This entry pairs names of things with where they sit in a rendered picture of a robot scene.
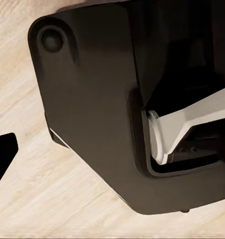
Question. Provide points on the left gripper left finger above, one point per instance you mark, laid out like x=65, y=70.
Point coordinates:
x=8, y=150

